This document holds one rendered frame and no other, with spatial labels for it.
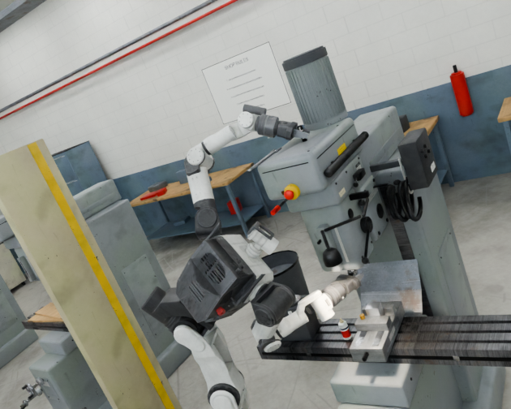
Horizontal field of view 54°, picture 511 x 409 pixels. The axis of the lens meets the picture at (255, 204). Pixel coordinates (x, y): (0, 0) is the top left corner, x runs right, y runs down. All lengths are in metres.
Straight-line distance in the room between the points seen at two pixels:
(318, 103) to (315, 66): 0.15
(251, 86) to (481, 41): 2.93
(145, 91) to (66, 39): 1.68
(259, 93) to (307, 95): 4.89
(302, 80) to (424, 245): 1.00
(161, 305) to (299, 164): 0.80
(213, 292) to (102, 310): 1.60
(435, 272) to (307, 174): 1.02
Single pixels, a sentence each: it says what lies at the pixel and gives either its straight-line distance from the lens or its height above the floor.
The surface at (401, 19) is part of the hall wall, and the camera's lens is 6.21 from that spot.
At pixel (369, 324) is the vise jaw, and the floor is 1.04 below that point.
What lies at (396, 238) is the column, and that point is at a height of 1.22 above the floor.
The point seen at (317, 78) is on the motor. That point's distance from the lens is 2.17.
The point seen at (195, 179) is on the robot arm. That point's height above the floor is 1.91.
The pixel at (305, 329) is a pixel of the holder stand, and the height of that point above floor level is 1.00.
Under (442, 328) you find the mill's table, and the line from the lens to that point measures 2.36.
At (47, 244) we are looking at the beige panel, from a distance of 3.18.
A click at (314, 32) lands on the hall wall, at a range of 6.55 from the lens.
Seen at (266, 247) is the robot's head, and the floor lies 1.60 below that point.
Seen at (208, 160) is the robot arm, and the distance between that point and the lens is 2.13.
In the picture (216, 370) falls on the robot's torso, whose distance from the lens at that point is 2.23.
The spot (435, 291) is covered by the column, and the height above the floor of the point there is 0.90.
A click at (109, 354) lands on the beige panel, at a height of 0.93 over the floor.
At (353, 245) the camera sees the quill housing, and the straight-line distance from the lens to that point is 2.10.
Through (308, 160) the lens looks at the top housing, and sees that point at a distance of 1.84.
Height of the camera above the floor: 2.28
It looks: 16 degrees down
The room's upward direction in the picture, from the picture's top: 22 degrees counter-clockwise
